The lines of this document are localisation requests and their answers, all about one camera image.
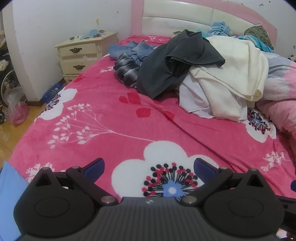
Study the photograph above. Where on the wheelchair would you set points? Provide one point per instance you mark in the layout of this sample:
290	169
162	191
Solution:
7	81

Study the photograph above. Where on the dark grey garment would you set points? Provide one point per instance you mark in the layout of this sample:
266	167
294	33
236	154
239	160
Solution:
166	69

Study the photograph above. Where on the small blue cloth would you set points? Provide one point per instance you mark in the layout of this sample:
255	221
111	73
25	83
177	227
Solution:
90	34

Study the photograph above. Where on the pink floral blanket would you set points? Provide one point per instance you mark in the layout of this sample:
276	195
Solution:
104	111

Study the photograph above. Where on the white and pink headboard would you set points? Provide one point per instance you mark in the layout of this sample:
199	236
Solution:
185	18

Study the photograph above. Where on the camouflage garment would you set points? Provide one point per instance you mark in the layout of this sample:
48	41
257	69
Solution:
177	34

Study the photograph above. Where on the teal garment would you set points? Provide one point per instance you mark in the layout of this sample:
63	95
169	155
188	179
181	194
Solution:
260	44

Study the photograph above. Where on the white garment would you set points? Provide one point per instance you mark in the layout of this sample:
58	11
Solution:
194	97

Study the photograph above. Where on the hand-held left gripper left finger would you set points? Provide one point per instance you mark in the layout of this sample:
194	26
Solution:
93	168

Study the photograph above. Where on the pink plastic bag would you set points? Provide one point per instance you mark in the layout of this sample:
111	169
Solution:
19	113

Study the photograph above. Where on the light blue folded garment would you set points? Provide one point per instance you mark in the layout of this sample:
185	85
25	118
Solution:
9	185

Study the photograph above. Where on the pink and grey quilt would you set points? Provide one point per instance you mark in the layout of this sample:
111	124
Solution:
279	92

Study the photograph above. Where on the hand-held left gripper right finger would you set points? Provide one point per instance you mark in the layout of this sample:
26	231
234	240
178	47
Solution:
204	169

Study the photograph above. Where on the cream knit garment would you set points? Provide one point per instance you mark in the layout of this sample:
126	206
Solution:
235	67

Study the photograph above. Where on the blue denim jeans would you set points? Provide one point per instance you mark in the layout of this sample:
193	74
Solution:
141	48

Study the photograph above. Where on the cream nightstand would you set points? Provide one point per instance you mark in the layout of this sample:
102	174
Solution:
81	58

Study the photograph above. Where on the blue plastic bottle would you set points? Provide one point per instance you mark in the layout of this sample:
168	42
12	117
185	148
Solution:
52	91

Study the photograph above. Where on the plaid shirt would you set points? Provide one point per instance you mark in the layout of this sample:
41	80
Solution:
126	69

